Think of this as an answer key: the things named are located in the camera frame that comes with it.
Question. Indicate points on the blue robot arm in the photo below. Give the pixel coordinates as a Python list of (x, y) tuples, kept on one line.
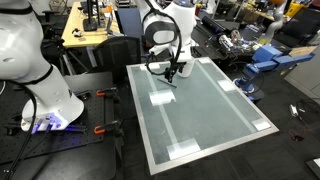
[(265, 58)]

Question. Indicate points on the orange black clamp near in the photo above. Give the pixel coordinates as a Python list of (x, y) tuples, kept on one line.
[(113, 126)]

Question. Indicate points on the white ceramic mug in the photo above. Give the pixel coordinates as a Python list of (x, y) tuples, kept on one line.
[(185, 69)]

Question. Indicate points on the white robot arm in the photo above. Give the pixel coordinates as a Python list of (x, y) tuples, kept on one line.
[(52, 103)]

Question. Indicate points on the orange black clamp far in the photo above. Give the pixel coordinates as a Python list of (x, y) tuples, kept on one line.
[(107, 92)]

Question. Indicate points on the black office chair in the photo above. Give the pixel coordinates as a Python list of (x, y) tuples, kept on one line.
[(114, 54)]

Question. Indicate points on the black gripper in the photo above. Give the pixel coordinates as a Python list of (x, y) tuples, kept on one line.
[(172, 70)]

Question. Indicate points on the orange black clamp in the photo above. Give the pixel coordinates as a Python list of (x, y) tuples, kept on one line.
[(107, 92), (113, 126)]

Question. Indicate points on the black pen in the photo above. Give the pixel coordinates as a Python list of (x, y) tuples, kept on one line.
[(170, 84)]

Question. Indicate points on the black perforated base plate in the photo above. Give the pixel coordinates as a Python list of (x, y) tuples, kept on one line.
[(97, 111)]

